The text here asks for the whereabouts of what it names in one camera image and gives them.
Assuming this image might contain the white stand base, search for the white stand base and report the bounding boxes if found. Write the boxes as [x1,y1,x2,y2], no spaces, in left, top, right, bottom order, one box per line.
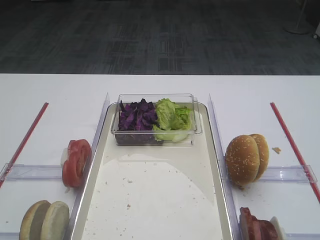
[282,0,310,35]

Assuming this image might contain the white pusher block tomato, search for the white pusher block tomato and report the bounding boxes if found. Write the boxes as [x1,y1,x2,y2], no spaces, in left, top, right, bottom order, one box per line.
[60,148,68,167]

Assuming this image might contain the left upper clear rail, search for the left upper clear rail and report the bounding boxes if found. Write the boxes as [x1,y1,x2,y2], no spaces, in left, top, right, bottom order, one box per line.
[0,163,62,181]

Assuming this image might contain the purple cabbage pieces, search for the purple cabbage pieces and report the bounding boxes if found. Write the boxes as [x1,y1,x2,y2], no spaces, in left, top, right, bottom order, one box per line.
[118,98,158,131]

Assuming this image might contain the white pusher block meat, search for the white pusher block meat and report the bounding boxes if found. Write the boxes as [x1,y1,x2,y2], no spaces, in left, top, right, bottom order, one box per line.
[270,216,287,240]

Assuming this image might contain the right red rail strip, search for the right red rail strip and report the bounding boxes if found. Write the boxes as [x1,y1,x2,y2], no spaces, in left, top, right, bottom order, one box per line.
[270,102,320,202]

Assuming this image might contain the red rail strip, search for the red rail strip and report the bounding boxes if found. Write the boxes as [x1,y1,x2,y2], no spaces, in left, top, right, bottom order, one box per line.
[0,102,49,187]
[270,102,320,202]

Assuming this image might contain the left lower clear rail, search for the left lower clear rail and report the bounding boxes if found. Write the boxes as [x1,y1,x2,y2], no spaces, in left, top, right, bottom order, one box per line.
[0,232,19,240]

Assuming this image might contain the sesame bun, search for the sesame bun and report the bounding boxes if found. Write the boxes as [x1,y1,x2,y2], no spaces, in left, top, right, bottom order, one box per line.
[225,135,260,186]
[250,133,270,181]

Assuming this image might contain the left long clear divider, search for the left long clear divider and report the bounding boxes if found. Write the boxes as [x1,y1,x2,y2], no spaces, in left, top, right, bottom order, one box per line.
[63,94,110,240]

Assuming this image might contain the rear sesame bun top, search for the rear sesame bun top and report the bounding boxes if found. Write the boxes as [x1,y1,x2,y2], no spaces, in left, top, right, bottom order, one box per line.
[250,133,270,181]

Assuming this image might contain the metal baking tray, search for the metal baking tray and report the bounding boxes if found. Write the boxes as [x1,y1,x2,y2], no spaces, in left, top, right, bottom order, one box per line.
[71,104,235,240]

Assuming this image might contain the clear plastic salad container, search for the clear plastic salad container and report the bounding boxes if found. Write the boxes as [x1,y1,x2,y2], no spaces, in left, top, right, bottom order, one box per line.
[110,93,202,146]

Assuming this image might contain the right long clear divider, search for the right long clear divider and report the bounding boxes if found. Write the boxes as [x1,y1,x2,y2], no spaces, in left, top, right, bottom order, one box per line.
[207,94,243,240]

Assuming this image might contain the right upper clear rail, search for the right upper clear rail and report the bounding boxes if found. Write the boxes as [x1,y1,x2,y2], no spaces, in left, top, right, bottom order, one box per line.
[257,165,318,184]

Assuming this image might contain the front sesame bun top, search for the front sesame bun top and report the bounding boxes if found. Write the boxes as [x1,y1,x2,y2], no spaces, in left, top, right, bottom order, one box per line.
[225,135,260,186]

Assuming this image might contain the bread crumb piece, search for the bread crumb piece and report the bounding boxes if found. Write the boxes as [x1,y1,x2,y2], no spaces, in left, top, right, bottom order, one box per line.
[272,147,282,154]

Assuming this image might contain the clear rail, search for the clear rail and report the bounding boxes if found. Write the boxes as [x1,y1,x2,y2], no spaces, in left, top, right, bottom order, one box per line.
[257,165,318,184]
[0,232,19,240]
[285,233,320,240]
[0,163,62,181]

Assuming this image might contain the green lettuce leaves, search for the green lettuce leaves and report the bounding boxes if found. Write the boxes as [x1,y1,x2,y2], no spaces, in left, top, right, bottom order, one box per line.
[152,98,192,132]

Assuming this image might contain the long clear divider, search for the long clear divider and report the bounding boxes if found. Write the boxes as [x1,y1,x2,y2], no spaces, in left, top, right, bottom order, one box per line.
[63,94,110,240]
[207,94,243,240]

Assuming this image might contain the right lower clear rail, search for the right lower clear rail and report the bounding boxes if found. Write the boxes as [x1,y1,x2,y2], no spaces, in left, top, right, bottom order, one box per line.
[285,233,320,240]

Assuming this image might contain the rear tomato slice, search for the rear tomato slice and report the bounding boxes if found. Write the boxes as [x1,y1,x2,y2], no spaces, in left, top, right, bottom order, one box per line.
[67,139,91,175]

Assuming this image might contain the left red rail strip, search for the left red rail strip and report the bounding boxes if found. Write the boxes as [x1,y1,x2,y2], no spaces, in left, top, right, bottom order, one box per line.
[0,102,49,187]

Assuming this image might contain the bun half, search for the bun half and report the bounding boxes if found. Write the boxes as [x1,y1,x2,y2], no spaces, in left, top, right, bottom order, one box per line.
[40,201,70,240]
[19,200,51,240]

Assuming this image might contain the sliced meat patties stack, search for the sliced meat patties stack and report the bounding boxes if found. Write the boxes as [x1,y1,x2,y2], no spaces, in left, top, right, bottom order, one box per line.
[239,207,279,240]

